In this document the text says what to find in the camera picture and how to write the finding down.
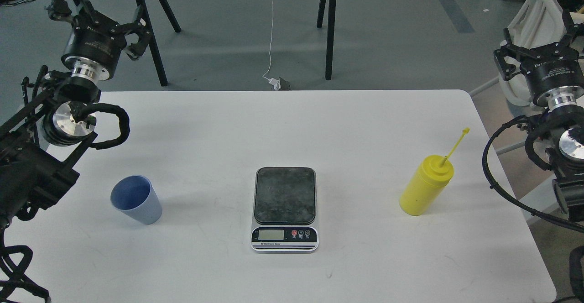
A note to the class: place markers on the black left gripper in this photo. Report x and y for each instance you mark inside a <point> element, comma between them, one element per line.
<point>96,42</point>

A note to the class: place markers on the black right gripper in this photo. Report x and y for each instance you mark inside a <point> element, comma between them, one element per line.
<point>550,69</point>

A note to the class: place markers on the yellow squeeze bottle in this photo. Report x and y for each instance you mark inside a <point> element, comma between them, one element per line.
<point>430,178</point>

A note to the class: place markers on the blue ribbed cup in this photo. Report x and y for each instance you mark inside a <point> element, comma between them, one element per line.
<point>135,197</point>

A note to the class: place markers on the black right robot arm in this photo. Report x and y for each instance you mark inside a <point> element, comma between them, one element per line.
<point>554,139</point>

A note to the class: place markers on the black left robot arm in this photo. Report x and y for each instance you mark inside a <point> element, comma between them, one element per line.
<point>62,116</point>

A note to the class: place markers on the digital kitchen scale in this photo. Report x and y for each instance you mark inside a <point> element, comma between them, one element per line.
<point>284,218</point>

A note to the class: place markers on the white office chair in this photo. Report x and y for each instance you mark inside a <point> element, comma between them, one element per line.
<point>538,22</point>

